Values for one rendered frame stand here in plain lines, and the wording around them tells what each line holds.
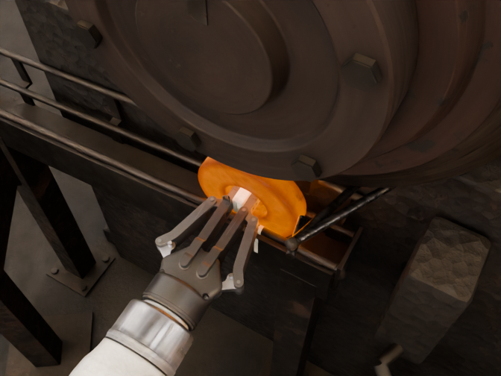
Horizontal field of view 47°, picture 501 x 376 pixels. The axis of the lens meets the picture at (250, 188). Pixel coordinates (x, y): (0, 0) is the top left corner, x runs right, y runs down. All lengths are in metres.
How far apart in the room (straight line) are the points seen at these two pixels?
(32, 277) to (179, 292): 1.01
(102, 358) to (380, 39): 0.45
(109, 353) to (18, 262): 1.05
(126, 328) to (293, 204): 0.25
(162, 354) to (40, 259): 1.05
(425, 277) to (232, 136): 0.31
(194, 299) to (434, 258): 0.28
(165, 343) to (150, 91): 0.28
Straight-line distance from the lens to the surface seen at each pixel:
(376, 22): 0.34
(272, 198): 0.73
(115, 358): 0.65
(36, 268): 1.66
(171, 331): 0.66
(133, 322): 0.66
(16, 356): 1.57
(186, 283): 0.68
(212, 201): 0.75
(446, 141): 0.48
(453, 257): 0.72
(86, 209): 1.71
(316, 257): 0.78
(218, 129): 0.51
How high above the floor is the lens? 1.40
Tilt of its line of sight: 56 degrees down
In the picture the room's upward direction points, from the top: straight up
